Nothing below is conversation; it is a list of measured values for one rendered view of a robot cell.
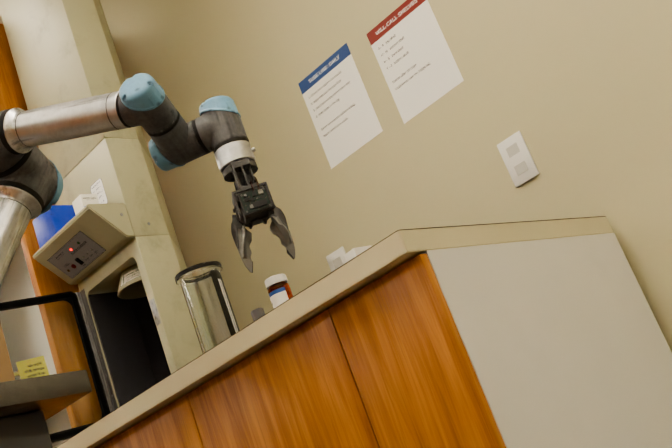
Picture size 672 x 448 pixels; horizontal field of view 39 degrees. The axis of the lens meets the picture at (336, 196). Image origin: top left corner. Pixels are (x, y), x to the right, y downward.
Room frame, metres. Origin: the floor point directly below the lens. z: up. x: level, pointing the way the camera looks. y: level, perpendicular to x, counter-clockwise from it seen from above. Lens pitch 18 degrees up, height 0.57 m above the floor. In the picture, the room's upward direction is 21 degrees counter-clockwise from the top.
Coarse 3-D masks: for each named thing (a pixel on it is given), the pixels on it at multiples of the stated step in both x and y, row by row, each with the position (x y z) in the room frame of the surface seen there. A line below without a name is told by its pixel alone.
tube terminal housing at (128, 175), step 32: (96, 160) 2.41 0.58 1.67; (128, 160) 2.41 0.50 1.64; (64, 192) 2.53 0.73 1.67; (128, 192) 2.38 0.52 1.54; (160, 192) 2.59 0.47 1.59; (160, 224) 2.44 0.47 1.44; (128, 256) 2.40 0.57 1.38; (160, 256) 2.41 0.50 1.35; (96, 288) 2.54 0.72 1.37; (160, 288) 2.39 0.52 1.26; (192, 352) 2.41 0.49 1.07
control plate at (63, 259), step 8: (80, 232) 2.36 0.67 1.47; (72, 240) 2.39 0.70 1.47; (80, 240) 2.39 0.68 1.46; (88, 240) 2.38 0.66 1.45; (64, 248) 2.42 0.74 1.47; (72, 248) 2.42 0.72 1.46; (80, 248) 2.41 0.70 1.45; (88, 248) 2.41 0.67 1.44; (96, 248) 2.40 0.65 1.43; (56, 256) 2.46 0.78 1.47; (64, 256) 2.45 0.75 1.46; (72, 256) 2.45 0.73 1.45; (80, 256) 2.44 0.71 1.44; (88, 256) 2.44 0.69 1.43; (96, 256) 2.43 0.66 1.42; (56, 264) 2.48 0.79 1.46; (64, 264) 2.48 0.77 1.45; (88, 264) 2.46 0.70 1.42; (64, 272) 2.51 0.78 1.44; (72, 272) 2.50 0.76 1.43
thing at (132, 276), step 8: (136, 264) 2.47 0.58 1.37; (128, 272) 2.46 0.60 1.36; (136, 272) 2.45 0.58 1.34; (120, 280) 2.49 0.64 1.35; (128, 280) 2.46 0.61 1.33; (136, 280) 2.45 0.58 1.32; (120, 288) 2.47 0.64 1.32; (128, 288) 2.56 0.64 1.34; (136, 288) 2.59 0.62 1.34; (144, 288) 2.60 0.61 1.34; (120, 296) 2.53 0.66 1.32; (128, 296) 2.57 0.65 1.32; (136, 296) 2.59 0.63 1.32; (144, 296) 2.61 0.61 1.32
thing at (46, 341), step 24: (0, 312) 2.41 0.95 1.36; (24, 312) 2.45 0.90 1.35; (48, 312) 2.49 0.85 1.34; (72, 312) 2.53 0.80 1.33; (24, 336) 2.44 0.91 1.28; (48, 336) 2.48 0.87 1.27; (72, 336) 2.52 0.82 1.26; (24, 360) 2.43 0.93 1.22; (48, 360) 2.47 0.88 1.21; (72, 360) 2.51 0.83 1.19; (72, 408) 2.49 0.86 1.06; (96, 408) 2.53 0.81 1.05
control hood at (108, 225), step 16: (96, 208) 2.29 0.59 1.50; (112, 208) 2.33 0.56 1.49; (80, 224) 2.34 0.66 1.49; (96, 224) 2.33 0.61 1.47; (112, 224) 2.32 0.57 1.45; (128, 224) 2.36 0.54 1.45; (64, 240) 2.40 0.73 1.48; (96, 240) 2.38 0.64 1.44; (112, 240) 2.37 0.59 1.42; (128, 240) 2.38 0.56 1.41; (48, 256) 2.46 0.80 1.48; (80, 272) 2.50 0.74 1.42
